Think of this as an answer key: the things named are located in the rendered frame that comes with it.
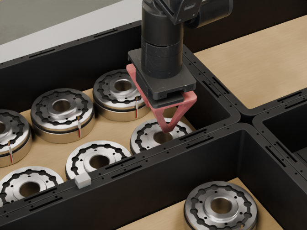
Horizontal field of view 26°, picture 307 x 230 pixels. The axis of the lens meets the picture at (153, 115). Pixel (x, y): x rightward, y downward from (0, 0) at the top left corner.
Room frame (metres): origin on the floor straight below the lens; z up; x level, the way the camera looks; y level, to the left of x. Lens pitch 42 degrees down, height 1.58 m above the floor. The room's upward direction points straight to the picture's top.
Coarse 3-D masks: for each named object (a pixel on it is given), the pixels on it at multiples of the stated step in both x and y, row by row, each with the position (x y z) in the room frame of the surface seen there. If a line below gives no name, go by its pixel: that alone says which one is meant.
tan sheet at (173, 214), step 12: (180, 204) 0.63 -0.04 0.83; (156, 216) 0.61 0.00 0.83; (168, 216) 0.61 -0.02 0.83; (180, 216) 0.61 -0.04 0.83; (264, 216) 0.61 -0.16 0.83; (120, 228) 0.59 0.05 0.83; (132, 228) 0.59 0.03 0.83; (144, 228) 0.59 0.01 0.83; (156, 228) 0.59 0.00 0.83; (168, 228) 0.59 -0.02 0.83; (180, 228) 0.59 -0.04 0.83; (264, 228) 0.59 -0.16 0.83; (276, 228) 0.59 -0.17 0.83
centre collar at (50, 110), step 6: (60, 96) 0.83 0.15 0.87; (66, 96) 0.83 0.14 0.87; (48, 102) 0.82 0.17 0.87; (54, 102) 0.82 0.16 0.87; (60, 102) 0.83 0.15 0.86; (66, 102) 0.83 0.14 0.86; (72, 102) 0.82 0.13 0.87; (48, 108) 0.80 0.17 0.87; (72, 108) 0.80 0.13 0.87; (54, 114) 0.79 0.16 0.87; (60, 114) 0.79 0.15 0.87; (66, 114) 0.79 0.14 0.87; (72, 114) 0.80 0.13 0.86
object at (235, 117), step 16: (112, 32) 0.93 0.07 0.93; (48, 48) 0.88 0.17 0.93; (64, 48) 0.88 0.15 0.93; (0, 64) 0.84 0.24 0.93; (16, 64) 0.84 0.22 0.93; (192, 64) 0.84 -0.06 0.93; (208, 80) 0.80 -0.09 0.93; (208, 128) 0.69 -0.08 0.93; (160, 144) 0.66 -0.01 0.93; (176, 144) 0.66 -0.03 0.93; (128, 160) 0.63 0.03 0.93; (96, 176) 0.60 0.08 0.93; (48, 192) 0.57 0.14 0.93; (0, 208) 0.54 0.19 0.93; (16, 208) 0.54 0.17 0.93
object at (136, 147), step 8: (152, 120) 0.78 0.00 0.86; (168, 120) 0.78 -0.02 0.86; (136, 128) 0.76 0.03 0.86; (144, 128) 0.76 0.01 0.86; (152, 128) 0.76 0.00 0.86; (176, 128) 0.76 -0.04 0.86; (184, 128) 0.77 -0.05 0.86; (136, 136) 0.74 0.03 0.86; (144, 136) 0.74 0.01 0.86; (136, 144) 0.73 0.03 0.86; (144, 144) 0.73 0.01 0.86; (136, 152) 0.71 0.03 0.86
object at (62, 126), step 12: (48, 96) 0.84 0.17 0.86; (72, 96) 0.84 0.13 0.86; (84, 96) 0.84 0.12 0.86; (36, 108) 0.81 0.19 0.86; (84, 108) 0.81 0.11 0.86; (36, 120) 0.78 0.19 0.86; (48, 120) 0.78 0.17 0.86; (60, 120) 0.78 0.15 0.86; (72, 120) 0.78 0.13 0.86; (84, 120) 0.78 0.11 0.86
